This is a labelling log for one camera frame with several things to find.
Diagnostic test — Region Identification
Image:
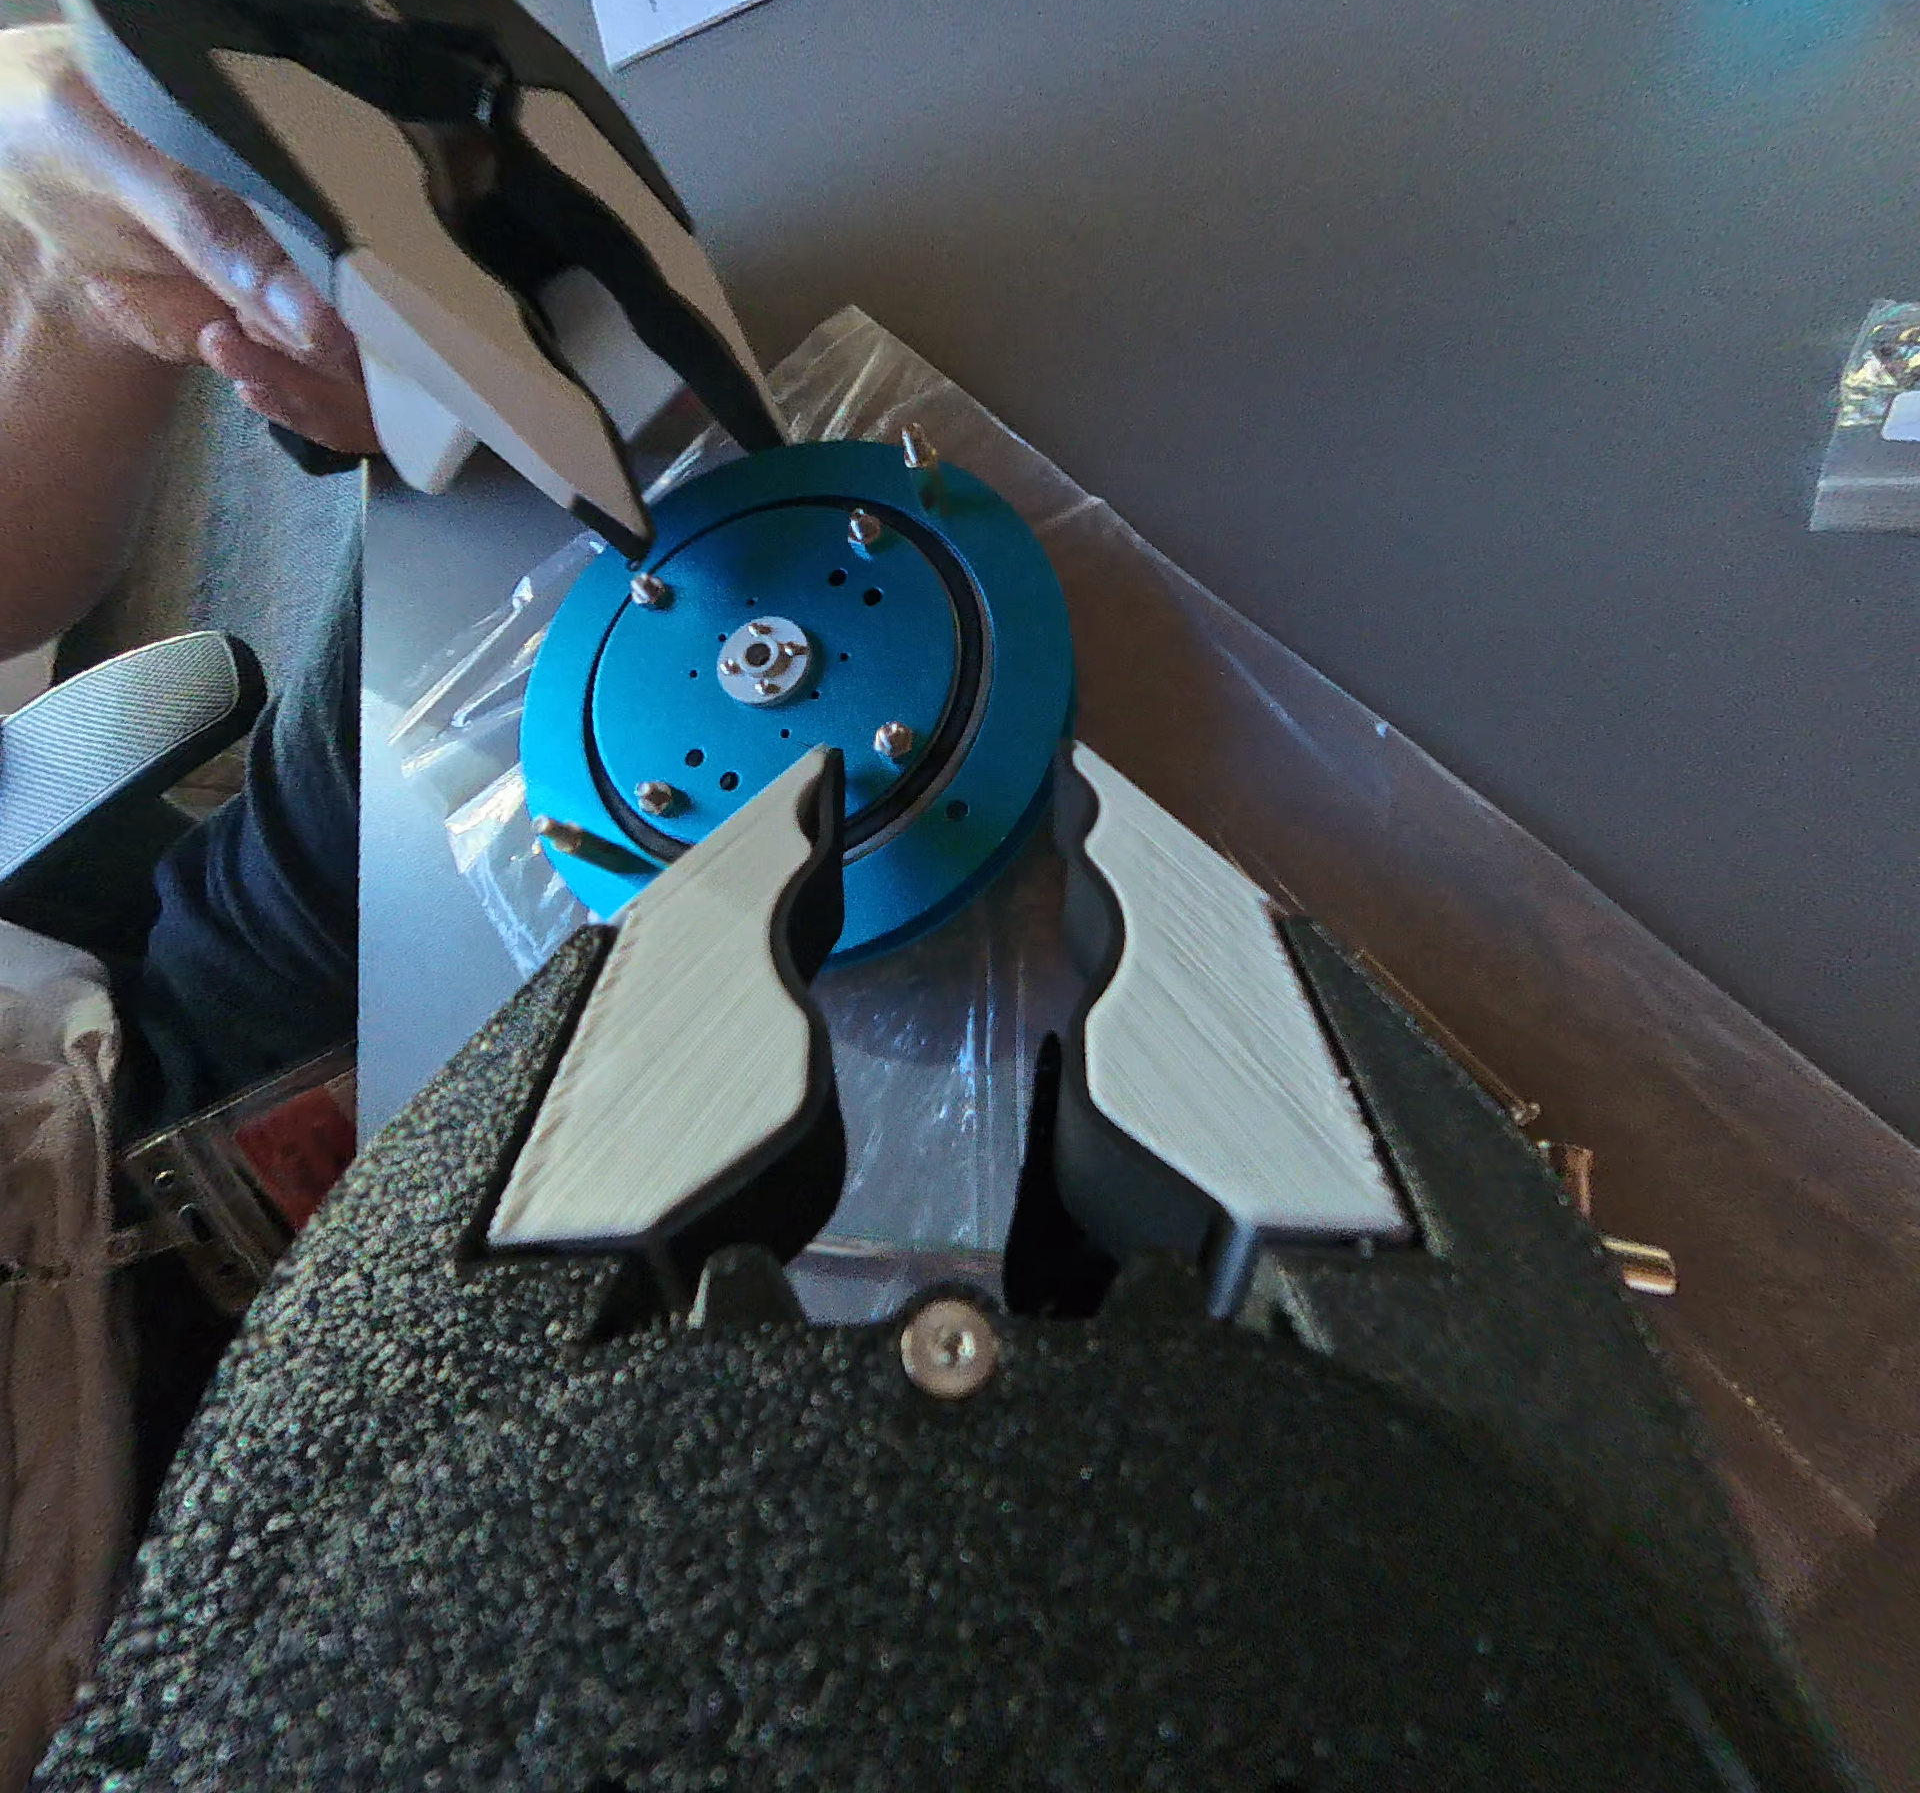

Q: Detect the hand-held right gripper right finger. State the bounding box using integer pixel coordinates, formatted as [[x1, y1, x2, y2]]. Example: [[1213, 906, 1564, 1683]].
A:
[[1048, 743, 1418, 1247]]

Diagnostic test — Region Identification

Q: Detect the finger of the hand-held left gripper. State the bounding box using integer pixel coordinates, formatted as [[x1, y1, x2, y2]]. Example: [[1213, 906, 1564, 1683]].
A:
[[507, 84, 792, 457], [210, 46, 657, 553]]

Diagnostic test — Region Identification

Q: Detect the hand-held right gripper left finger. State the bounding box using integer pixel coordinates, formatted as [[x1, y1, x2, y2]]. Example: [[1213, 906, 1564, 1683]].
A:
[[482, 745, 850, 1254]]

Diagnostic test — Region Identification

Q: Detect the blue metal turntable base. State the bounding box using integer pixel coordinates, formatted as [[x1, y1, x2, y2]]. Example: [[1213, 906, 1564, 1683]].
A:
[[517, 427, 1077, 962]]

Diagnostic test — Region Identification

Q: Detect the person's left forearm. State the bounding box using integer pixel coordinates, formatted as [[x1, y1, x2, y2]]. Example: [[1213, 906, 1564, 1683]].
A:
[[0, 322, 196, 662]]

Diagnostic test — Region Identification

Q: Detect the grey desk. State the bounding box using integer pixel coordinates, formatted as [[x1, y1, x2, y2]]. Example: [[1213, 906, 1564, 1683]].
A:
[[350, 0, 1920, 1793]]

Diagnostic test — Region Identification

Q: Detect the person's left hand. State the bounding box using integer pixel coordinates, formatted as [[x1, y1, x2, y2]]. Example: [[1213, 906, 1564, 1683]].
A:
[[0, 23, 379, 459]]

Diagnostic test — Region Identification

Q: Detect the clear plastic bag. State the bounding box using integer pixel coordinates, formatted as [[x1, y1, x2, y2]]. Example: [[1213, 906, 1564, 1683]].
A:
[[391, 307, 1920, 1689]]

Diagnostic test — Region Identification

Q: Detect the person's leg in jeans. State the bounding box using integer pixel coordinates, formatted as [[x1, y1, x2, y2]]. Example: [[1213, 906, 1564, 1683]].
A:
[[121, 578, 365, 1119]]

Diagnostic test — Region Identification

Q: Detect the bundle of long bolts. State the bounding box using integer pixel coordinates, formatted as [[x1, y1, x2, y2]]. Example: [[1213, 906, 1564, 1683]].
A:
[[1537, 1141, 1681, 1296]]

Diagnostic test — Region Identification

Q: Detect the grey mesh chair armrest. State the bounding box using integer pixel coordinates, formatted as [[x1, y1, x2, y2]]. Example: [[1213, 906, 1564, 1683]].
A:
[[0, 629, 267, 911]]

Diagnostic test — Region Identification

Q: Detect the person's torso in pale shirt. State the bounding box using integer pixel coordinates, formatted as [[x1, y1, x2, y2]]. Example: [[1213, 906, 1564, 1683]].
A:
[[0, 923, 143, 1780]]

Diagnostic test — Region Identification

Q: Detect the pile of small screw bags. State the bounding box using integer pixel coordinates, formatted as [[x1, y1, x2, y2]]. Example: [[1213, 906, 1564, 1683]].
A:
[[1807, 300, 1920, 537]]

